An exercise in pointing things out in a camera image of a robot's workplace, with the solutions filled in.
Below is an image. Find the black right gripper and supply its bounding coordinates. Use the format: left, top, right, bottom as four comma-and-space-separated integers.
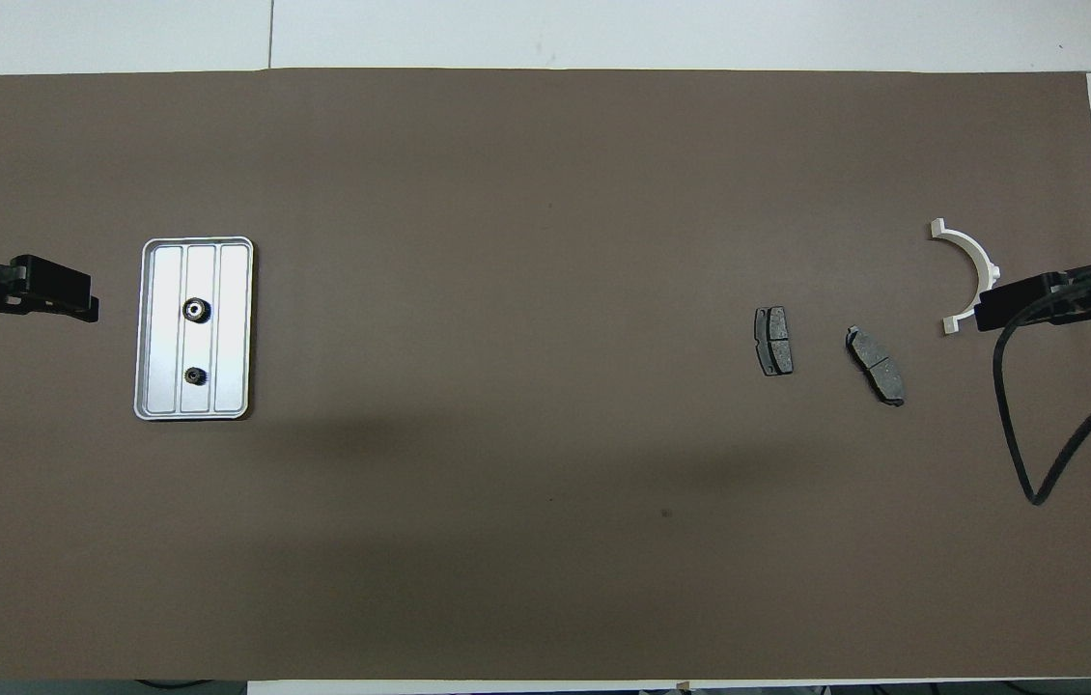
976, 265, 1091, 333

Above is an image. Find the silver metal tray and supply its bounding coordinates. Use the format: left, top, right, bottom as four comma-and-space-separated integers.
133, 236, 255, 422

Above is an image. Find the long grey brake pad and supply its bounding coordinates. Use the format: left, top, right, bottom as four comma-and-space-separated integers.
845, 326, 907, 407

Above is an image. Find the short grey brake pad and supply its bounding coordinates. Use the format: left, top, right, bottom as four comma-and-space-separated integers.
754, 306, 795, 377

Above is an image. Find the brown table mat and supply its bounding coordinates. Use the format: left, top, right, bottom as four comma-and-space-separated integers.
0, 68, 1091, 682

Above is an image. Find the white semicircular plastic bracket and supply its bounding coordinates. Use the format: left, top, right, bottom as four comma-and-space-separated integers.
930, 219, 1002, 336

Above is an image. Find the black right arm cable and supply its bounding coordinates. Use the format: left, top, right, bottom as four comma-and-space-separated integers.
993, 263, 1091, 508

